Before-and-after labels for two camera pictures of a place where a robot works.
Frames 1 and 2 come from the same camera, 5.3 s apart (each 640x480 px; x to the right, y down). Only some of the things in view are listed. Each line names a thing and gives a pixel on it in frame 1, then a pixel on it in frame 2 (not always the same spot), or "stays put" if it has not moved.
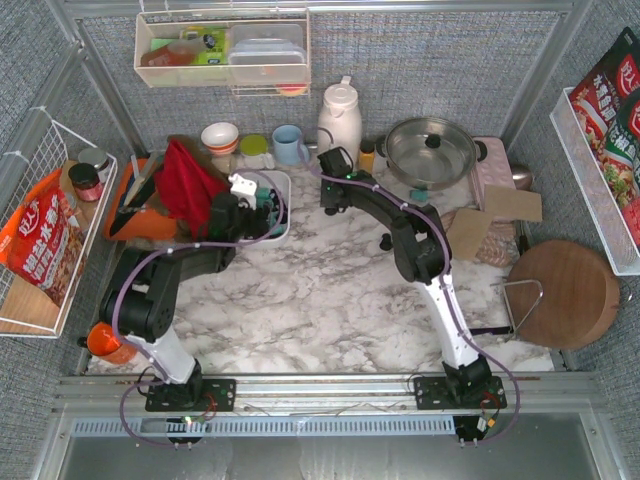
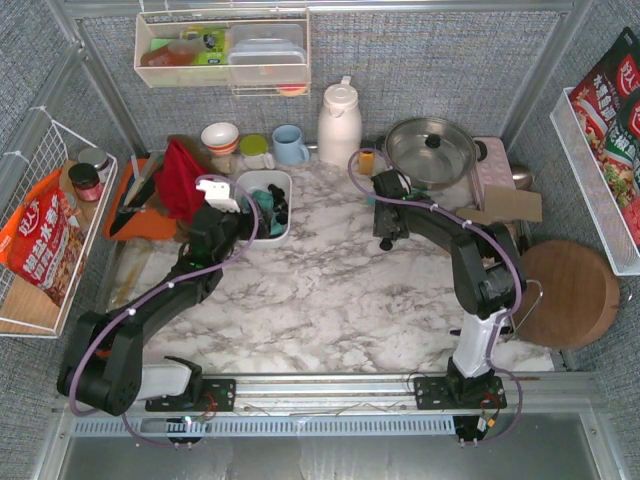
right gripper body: (331, 185) → (383, 220)
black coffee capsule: (386, 242) stays put
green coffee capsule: (262, 197) stays put
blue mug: (287, 147) stays put
